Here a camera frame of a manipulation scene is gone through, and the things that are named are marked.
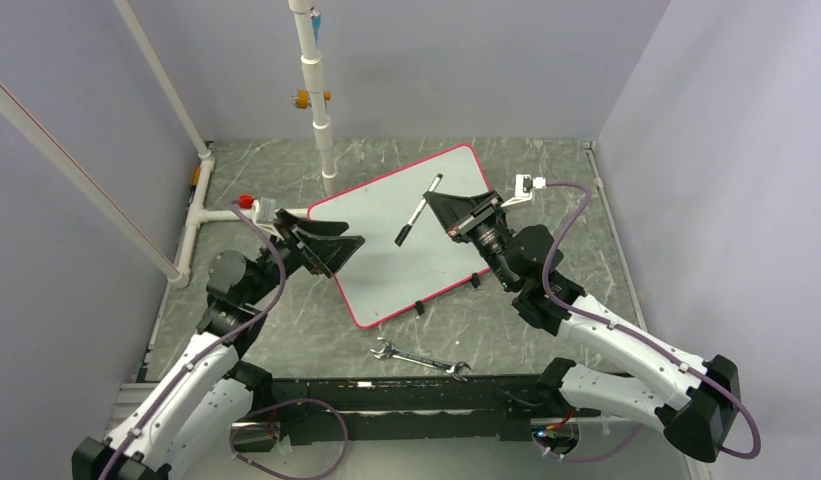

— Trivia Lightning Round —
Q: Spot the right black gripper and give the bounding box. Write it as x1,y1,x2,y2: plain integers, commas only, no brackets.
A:
424,190,519,291

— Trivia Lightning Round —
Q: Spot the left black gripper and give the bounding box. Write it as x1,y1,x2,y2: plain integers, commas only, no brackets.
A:
244,209,364,305

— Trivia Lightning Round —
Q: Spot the black white marker pen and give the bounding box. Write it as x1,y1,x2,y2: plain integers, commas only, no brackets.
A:
394,173,443,247

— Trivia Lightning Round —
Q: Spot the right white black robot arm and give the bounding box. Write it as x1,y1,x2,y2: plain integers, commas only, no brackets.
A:
423,191,740,463

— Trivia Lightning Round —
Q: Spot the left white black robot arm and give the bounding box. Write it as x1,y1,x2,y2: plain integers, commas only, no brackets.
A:
71,209,365,479

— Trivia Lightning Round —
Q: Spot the silver double ended wrench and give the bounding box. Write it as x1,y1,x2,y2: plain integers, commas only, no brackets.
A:
369,337,472,382

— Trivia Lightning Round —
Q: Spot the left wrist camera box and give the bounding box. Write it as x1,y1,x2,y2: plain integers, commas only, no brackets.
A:
237,194,276,235

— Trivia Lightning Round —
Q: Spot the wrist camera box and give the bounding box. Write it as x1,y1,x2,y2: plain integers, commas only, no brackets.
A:
237,194,276,235
502,174,547,210

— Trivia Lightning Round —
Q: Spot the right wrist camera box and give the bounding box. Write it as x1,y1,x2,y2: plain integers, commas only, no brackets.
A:
502,174,547,210

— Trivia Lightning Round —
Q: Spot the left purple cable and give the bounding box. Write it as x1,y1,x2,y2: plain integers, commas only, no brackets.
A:
95,198,351,480

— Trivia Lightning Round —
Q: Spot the white pvc pipe frame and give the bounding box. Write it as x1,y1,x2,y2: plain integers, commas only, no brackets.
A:
0,1,337,288

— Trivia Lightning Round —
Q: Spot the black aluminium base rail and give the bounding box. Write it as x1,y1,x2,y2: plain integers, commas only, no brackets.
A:
108,374,693,458

